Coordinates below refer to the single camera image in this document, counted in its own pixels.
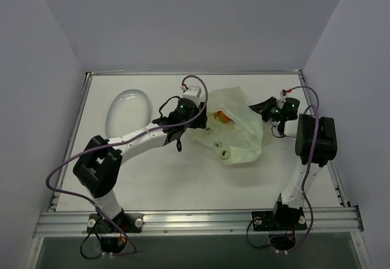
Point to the white oval ceramic plate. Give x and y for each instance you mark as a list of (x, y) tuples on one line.
[(128, 112)]

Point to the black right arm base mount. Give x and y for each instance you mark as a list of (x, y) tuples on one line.
[(281, 226)]

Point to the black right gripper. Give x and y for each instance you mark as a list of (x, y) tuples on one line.
[(265, 108)]

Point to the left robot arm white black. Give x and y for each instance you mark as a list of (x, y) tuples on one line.
[(98, 169)]

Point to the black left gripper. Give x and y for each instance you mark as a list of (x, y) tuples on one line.
[(200, 120)]

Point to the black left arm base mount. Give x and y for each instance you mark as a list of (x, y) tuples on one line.
[(113, 236)]

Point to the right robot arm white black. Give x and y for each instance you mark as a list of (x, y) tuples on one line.
[(315, 146)]

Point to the pale green plastic bag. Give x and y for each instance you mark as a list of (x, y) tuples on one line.
[(243, 138)]

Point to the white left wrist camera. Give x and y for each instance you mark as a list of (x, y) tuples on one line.
[(193, 93)]

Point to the red orange fake mango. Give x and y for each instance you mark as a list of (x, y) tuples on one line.
[(221, 116)]

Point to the aluminium front rail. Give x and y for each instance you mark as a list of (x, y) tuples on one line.
[(193, 223)]

